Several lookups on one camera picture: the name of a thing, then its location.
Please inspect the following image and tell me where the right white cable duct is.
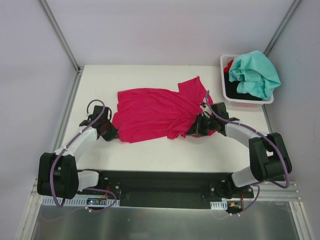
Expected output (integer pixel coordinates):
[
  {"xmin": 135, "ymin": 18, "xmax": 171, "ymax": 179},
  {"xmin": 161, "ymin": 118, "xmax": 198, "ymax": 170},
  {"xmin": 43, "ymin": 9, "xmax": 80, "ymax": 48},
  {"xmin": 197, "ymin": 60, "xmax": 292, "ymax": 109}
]
[{"xmin": 210, "ymin": 200, "xmax": 228, "ymax": 211}]

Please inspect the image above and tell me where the white cable duct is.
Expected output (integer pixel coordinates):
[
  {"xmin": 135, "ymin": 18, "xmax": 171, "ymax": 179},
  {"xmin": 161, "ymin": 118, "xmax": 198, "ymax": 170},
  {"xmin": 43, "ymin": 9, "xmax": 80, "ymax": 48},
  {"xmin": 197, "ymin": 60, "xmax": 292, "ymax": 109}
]
[
  {"xmin": 210, "ymin": 200, "xmax": 228, "ymax": 211},
  {"xmin": 41, "ymin": 196, "xmax": 120, "ymax": 208}
]

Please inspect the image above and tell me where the left white cable duct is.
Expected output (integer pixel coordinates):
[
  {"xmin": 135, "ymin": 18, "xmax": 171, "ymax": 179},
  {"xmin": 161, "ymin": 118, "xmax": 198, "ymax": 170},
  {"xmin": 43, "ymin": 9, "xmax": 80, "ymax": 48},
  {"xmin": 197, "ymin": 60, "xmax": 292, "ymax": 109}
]
[{"xmin": 41, "ymin": 196, "xmax": 120, "ymax": 208}]

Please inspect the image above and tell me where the black t shirt in basket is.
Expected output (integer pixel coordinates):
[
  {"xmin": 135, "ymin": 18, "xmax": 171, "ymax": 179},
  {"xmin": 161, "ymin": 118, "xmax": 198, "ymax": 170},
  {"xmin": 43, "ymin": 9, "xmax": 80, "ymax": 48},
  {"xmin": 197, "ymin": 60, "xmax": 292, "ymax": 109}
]
[{"xmin": 223, "ymin": 72, "xmax": 262, "ymax": 101}]

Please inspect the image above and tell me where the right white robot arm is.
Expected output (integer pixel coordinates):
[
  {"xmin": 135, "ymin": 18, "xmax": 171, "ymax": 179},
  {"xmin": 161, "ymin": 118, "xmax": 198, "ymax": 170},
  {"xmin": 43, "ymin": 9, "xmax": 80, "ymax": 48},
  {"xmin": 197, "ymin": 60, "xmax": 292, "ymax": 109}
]
[{"xmin": 186, "ymin": 102, "xmax": 292, "ymax": 199}]

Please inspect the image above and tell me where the red t shirt in basket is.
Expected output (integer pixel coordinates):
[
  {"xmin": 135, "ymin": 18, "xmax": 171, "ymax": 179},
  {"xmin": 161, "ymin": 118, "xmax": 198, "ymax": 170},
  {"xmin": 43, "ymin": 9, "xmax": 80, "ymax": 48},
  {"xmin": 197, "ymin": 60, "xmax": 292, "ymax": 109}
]
[{"xmin": 223, "ymin": 59, "xmax": 234, "ymax": 73}]

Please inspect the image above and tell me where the teal t shirt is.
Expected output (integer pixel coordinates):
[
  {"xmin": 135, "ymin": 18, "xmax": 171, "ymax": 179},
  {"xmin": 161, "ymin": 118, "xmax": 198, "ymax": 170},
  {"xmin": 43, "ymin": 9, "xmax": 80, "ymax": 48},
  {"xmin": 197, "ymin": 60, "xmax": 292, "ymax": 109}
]
[{"xmin": 228, "ymin": 50, "xmax": 281, "ymax": 100}]

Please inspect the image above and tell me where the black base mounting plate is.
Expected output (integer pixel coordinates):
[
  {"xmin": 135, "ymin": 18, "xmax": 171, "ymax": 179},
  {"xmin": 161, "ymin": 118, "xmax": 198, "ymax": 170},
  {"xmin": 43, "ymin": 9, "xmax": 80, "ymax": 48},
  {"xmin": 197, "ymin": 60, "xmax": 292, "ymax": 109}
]
[{"xmin": 81, "ymin": 170, "xmax": 254, "ymax": 209}]

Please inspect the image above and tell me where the aluminium frame rail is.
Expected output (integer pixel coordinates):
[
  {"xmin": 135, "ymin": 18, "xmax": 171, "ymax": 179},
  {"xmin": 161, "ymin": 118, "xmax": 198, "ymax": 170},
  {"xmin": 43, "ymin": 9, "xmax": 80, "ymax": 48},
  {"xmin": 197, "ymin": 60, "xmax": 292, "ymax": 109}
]
[{"xmin": 31, "ymin": 177, "xmax": 303, "ymax": 202}]

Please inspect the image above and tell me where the white plastic laundry basket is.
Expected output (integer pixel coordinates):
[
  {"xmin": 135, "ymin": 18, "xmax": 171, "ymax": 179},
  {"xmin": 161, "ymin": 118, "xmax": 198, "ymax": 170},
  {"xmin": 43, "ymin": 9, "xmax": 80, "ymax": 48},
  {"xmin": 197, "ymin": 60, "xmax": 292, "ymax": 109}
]
[{"xmin": 220, "ymin": 54, "xmax": 274, "ymax": 107}]

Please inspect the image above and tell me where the magenta t shirt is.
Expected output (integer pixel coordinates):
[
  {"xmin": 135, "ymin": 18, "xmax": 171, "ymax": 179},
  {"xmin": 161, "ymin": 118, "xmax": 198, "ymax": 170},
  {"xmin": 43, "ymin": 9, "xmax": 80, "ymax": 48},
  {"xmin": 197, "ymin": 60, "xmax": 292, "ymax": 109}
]
[{"xmin": 112, "ymin": 76, "xmax": 207, "ymax": 143}]

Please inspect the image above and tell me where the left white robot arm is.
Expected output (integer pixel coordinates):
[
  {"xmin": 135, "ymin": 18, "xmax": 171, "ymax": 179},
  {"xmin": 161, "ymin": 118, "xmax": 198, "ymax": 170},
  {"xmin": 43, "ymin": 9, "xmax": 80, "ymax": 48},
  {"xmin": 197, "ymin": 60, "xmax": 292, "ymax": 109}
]
[{"xmin": 37, "ymin": 105, "xmax": 118, "ymax": 199}]

